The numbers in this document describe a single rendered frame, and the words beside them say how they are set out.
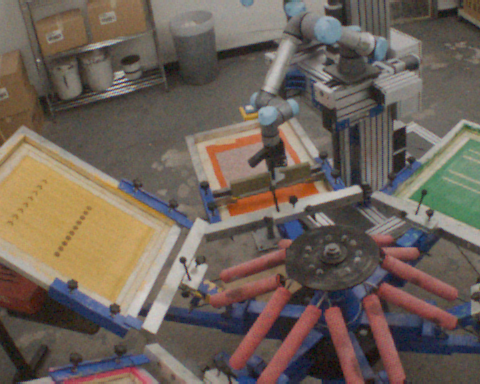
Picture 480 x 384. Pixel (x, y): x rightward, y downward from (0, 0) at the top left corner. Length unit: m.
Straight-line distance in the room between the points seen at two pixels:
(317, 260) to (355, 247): 0.13
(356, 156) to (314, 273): 1.84
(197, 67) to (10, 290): 3.88
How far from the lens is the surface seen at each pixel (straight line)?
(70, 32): 5.65
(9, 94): 5.40
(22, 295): 2.34
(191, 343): 3.38
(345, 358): 1.75
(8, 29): 6.16
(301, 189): 2.70
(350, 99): 3.01
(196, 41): 5.68
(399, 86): 3.06
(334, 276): 1.79
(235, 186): 2.55
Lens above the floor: 2.59
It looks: 34 degrees down
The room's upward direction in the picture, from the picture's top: 8 degrees counter-clockwise
